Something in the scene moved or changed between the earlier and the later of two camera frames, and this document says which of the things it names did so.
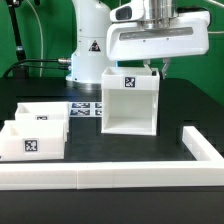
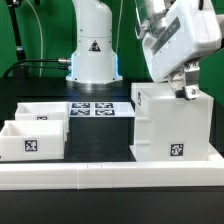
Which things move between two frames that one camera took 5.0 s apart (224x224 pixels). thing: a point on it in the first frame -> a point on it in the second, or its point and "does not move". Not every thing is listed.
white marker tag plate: [85, 109] does not move
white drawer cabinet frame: [129, 97] -> [168, 128]
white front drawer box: [33, 140] does not move
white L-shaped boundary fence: [207, 170] does not move
